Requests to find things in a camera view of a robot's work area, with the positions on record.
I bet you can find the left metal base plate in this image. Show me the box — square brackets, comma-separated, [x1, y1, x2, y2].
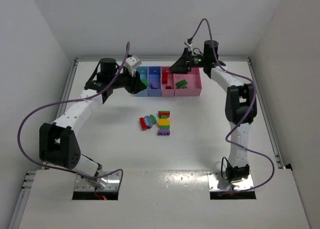
[74, 170, 123, 192]

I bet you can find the yellow oval lego brick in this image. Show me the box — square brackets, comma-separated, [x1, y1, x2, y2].
[157, 118, 171, 128]

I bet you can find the red oval lego brick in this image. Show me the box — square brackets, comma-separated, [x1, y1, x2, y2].
[161, 73, 168, 85]

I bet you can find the purple lotus lego brick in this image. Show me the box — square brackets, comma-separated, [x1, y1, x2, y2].
[143, 115, 153, 129]

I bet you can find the light blue container tray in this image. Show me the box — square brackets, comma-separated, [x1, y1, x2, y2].
[134, 66, 149, 97]

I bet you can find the metal base plate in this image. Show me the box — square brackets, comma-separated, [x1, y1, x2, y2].
[207, 170, 255, 192]
[74, 170, 123, 192]

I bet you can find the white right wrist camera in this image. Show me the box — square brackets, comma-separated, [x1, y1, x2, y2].
[184, 38, 194, 50]

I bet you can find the purple scalloped lego brick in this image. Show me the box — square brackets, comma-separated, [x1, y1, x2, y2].
[157, 128, 171, 136]

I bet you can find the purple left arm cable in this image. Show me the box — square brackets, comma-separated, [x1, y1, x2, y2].
[17, 41, 131, 180]

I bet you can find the red semicircle lego brick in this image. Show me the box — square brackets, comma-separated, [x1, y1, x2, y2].
[158, 112, 170, 118]

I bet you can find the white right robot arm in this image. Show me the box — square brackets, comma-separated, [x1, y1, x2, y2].
[169, 39, 257, 183]

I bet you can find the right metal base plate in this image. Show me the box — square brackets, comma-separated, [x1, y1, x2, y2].
[207, 170, 255, 192]

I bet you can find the green lower lego brick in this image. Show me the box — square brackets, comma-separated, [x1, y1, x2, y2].
[160, 125, 170, 130]

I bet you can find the green arched lego brick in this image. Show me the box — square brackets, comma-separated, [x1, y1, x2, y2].
[149, 114, 157, 125]

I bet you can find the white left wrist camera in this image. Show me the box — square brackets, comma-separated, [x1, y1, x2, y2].
[124, 55, 142, 77]

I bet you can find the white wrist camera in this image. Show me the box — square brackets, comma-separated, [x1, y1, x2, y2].
[124, 55, 142, 77]
[184, 38, 194, 50]

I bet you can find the red base lego brick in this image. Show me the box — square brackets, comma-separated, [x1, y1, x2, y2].
[139, 117, 148, 131]

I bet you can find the green studded lego plate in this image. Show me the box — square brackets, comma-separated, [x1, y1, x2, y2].
[175, 79, 188, 89]

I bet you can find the small green lego brick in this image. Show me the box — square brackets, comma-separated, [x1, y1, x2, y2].
[141, 79, 148, 87]

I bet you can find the large pink container tray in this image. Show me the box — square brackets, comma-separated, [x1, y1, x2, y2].
[173, 68, 202, 97]

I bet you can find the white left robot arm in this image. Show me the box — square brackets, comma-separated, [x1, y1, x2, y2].
[39, 56, 147, 178]

